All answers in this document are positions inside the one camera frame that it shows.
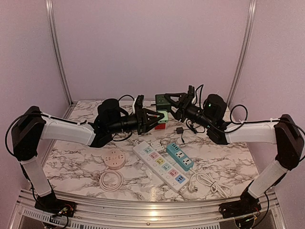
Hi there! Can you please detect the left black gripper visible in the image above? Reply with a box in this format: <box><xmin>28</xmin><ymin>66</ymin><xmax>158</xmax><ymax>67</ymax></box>
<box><xmin>108</xmin><ymin>107</ymin><xmax>165</xmax><ymax>136</ymax></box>

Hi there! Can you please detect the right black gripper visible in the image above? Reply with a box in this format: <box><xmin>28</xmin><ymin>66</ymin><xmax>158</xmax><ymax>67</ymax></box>
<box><xmin>165</xmin><ymin>92</ymin><xmax>214</xmax><ymax>129</ymax></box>

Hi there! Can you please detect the red cube socket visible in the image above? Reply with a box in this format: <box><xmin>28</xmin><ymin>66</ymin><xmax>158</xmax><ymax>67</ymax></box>
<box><xmin>154</xmin><ymin>123</ymin><xmax>166</xmax><ymax>130</ymax></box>

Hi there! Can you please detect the light green plug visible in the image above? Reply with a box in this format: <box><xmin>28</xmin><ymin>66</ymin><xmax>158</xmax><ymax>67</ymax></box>
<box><xmin>157</xmin><ymin>110</ymin><xmax>169</xmax><ymax>124</ymax></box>

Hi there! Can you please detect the dark green cube plug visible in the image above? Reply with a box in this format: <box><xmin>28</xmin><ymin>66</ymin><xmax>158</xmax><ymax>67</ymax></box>
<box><xmin>151</xmin><ymin>94</ymin><xmax>171</xmax><ymax>112</ymax></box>

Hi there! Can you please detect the black power adapter with cable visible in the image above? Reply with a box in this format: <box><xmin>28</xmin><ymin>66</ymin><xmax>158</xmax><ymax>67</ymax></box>
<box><xmin>175</xmin><ymin>120</ymin><xmax>198</xmax><ymax>143</ymax></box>

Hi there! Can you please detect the white plug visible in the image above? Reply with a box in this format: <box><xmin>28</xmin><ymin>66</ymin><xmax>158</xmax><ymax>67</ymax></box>
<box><xmin>151</xmin><ymin>141</ymin><xmax>165</xmax><ymax>152</ymax></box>

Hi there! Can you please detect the teal power strip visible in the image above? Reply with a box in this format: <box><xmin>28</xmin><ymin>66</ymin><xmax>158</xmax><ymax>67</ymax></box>
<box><xmin>166</xmin><ymin>143</ymin><xmax>194</xmax><ymax>171</ymax></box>

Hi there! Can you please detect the pink round power strip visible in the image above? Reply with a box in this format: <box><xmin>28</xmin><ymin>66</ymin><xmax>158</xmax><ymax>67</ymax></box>
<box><xmin>101</xmin><ymin>149</ymin><xmax>126</xmax><ymax>170</ymax></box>

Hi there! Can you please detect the white multicolour power strip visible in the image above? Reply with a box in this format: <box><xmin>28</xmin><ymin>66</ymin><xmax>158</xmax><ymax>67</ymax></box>
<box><xmin>133</xmin><ymin>141</ymin><xmax>189</xmax><ymax>192</ymax></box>

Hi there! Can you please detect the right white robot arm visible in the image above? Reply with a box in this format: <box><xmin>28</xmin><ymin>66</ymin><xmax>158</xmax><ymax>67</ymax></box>
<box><xmin>164</xmin><ymin>92</ymin><xmax>305</xmax><ymax>214</ymax></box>

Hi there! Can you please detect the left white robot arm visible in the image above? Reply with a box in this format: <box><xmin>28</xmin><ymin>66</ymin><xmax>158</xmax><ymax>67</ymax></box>
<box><xmin>5</xmin><ymin>105</ymin><xmax>164</xmax><ymax>212</ymax></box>

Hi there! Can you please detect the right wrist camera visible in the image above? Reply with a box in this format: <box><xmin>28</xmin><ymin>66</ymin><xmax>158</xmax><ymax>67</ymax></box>
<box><xmin>195</xmin><ymin>84</ymin><xmax>227</xmax><ymax>127</ymax></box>

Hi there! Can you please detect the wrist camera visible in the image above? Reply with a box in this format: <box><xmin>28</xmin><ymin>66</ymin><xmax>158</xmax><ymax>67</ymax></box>
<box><xmin>96</xmin><ymin>94</ymin><xmax>145</xmax><ymax>125</ymax></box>
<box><xmin>195</xmin><ymin>84</ymin><xmax>227</xmax><ymax>127</ymax></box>

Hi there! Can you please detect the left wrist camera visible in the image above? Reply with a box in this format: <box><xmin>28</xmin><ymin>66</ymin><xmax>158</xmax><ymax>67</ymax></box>
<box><xmin>96</xmin><ymin>94</ymin><xmax>145</xmax><ymax>125</ymax></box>

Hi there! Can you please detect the white bundled power cord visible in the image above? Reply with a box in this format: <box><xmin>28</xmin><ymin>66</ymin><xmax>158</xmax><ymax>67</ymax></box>
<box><xmin>188</xmin><ymin>170</ymin><xmax>233</xmax><ymax>198</ymax></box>

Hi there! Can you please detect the aluminium front rail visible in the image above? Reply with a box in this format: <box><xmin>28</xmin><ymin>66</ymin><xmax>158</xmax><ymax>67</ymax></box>
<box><xmin>4</xmin><ymin>189</ymin><xmax>288</xmax><ymax>229</ymax></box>

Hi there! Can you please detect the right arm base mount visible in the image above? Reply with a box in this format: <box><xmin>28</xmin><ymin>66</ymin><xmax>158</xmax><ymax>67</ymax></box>
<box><xmin>219</xmin><ymin>196</ymin><xmax>262</xmax><ymax>219</ymax></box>

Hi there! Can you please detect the right aluminium frame post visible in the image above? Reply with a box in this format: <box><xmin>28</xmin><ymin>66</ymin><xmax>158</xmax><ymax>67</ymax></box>
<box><xmin>227</xmin><ymin>0</ymin><xmax>257</xmax><ymax>106</ymax></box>

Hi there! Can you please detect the aluminium frame post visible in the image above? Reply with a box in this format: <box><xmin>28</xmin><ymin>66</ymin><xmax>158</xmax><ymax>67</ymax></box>
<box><xmin>227</xmin><ymin>0</ymin><xmax>257</xmax><ymax>106</ymax></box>
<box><xmin>45</xmin><ymin>0</ymin><xmax>73</xmax><ymax>106</ymax></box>

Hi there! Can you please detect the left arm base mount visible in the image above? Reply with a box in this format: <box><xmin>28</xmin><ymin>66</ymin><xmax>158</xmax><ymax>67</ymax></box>
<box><xmin>35</xmin><ymin>194</ymin><xmax>76</xmax><ymax>217</ymax></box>

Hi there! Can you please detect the left aluminium frame post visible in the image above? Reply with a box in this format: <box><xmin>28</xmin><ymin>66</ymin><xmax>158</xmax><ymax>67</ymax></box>
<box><xmin>45</xmin><ymin>0</ymin><xmax>73</xmax><ymax>106</ymax></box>

